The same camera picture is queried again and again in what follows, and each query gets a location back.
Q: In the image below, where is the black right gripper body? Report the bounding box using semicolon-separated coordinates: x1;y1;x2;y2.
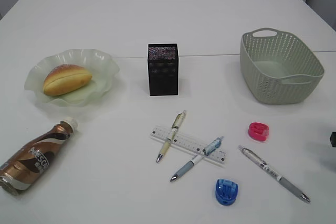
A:
330;132;336;146

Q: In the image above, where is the toy bread bun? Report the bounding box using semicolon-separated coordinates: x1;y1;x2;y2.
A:
43;65;92;97

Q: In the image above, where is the brown coffee drink bottle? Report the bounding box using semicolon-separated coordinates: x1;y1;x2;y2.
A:
1;117;78;196

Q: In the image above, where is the white grey grip pen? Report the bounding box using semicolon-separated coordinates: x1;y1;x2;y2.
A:
238;145;311;204

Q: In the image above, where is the pale green plastic basket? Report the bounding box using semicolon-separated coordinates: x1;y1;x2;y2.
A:
240;28;325;105

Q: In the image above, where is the blue clip pen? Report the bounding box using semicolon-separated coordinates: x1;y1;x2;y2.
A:
170;136;224;182

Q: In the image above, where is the cream barrel pen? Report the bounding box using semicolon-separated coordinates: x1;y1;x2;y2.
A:
156;110;187;163

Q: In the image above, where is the black mesh pen holder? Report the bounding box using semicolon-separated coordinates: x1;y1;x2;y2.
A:
148;44;179;96

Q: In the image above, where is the pale green ruffled glass plate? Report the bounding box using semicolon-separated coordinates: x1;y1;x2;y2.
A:
24;49;120;106

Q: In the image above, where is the pink correction tape dispenser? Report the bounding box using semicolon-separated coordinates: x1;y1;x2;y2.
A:
247;122;269;142

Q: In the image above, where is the clear plastic ruler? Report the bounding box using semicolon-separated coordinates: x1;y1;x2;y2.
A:
150;126;226;166

